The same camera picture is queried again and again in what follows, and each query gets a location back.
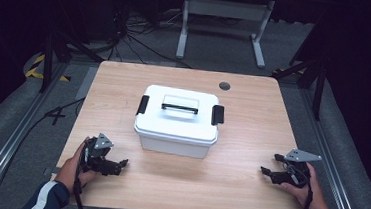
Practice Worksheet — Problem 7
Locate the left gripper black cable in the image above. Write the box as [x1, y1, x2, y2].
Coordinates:
[70, 144, 93, 209]

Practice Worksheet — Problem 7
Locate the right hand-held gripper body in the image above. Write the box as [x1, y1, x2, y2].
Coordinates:
[279, 147, 323, 190]

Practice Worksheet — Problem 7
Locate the person's right hand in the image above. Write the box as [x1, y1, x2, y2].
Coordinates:
[278, 159, 336, 209]

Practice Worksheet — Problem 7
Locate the black floor cable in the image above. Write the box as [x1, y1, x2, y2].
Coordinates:
[0, 90, 86, 209]

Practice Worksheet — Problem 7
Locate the yellow black floor tape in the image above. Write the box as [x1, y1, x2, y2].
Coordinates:
[24, 52, 74, 83]

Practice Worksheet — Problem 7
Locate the black metal stand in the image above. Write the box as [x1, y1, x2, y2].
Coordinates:
[268, 52, 330, 122]
[37, 27, 107, 99]

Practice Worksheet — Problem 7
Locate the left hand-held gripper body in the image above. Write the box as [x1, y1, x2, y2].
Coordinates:
[81, 131, 116, 176]

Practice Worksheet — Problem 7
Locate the tangle of black floor cables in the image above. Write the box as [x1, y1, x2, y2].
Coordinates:
[105, 0, 199, 70]

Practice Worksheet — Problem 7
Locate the aluminium floor rail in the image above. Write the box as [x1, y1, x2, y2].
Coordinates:
[0, 57, 71, 209]
[291, 87, 371, 209]

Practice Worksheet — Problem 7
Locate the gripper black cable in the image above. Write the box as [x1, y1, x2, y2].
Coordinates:
[70, 144, 93, 209]
[282, 162, 317, 209]

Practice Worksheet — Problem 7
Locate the white plastic storage box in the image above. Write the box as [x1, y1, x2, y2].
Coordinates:
[131, 126, 219, 161]

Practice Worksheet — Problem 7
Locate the person's left hand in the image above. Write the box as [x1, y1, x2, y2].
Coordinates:
[53, 134, 101, 196]

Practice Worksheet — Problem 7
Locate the white metal desk frame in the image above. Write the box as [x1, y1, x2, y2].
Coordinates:
[175, 0, 276, 70]

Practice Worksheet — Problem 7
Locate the white box lid black handle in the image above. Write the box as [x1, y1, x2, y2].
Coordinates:
[133, 83, 228, 148]

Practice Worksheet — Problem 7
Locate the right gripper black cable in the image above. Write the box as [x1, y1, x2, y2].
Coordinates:
[282, 162, 317, 209]

